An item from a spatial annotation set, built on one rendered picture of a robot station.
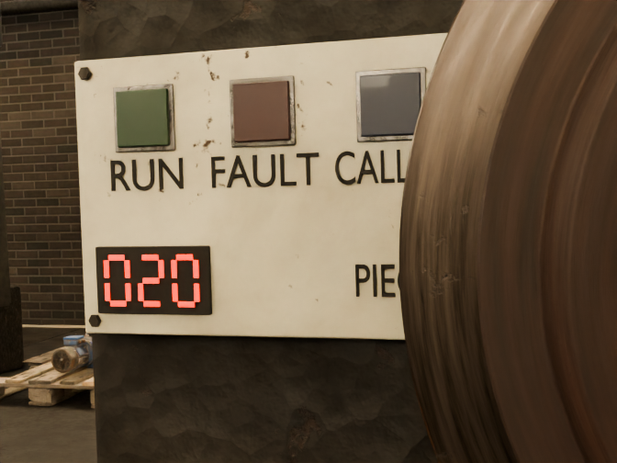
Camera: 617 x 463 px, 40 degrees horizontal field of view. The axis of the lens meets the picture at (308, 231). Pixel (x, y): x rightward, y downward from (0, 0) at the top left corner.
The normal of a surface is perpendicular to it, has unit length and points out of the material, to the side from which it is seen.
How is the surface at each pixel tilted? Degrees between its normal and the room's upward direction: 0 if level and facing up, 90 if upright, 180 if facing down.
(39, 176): 90
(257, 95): 90
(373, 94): 90
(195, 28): 90
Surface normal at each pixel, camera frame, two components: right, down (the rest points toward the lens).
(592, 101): -0.92, -0.32
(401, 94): -0.27, 0.06
